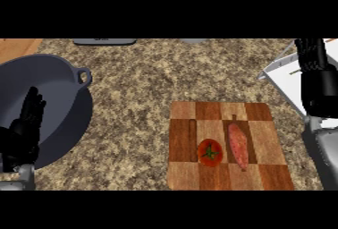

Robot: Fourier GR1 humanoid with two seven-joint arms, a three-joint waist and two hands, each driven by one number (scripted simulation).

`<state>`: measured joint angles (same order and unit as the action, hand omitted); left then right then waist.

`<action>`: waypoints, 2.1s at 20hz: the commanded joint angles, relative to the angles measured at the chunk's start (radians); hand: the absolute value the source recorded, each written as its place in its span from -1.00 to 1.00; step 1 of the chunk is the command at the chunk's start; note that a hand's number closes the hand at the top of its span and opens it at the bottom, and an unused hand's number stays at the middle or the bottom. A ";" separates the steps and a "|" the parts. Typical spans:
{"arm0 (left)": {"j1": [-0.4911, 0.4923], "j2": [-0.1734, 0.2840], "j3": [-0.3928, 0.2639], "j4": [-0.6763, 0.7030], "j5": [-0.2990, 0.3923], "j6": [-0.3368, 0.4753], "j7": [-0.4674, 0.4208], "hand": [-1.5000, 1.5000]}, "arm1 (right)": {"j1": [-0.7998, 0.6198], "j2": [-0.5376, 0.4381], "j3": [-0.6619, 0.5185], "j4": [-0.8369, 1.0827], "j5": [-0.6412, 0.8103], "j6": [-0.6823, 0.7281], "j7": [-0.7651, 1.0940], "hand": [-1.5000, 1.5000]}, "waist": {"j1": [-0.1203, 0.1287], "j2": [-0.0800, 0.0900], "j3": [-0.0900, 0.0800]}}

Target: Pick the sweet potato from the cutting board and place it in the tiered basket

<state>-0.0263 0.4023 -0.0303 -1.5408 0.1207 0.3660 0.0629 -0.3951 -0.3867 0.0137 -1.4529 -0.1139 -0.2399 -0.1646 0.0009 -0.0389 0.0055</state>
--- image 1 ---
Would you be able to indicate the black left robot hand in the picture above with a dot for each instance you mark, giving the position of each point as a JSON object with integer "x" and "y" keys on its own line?
{"x": 26, "y": 125}

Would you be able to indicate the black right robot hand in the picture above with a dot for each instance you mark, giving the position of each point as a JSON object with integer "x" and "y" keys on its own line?
{"x": 317, "y": 80}

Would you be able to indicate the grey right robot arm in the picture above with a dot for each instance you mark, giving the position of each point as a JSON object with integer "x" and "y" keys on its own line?
{"x": 322, "y": 152}

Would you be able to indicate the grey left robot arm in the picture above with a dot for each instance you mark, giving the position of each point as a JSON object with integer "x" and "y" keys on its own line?
{"x": 19, "y": 178}

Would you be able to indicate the pink sweet potato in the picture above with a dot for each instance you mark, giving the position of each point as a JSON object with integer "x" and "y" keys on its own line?
{"x": 237, "y": 145}

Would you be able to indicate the checkered wooden cutting board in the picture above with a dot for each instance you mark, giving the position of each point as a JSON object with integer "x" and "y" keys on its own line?
{"x": 229, "y": 146}

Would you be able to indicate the dark grey pot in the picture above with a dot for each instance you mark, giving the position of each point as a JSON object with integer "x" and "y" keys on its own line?
{"x": 54, "y": 104}

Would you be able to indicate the pale grey object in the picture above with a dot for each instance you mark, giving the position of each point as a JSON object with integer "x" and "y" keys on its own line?
{"x": 193, "y": 40}

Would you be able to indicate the dark grey flat appliance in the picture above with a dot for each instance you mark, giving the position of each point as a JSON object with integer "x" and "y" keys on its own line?
{"x": 105, "y": 41}

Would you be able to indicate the red tomato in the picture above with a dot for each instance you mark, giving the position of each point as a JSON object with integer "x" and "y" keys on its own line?
{"x": 209, "y": 152}

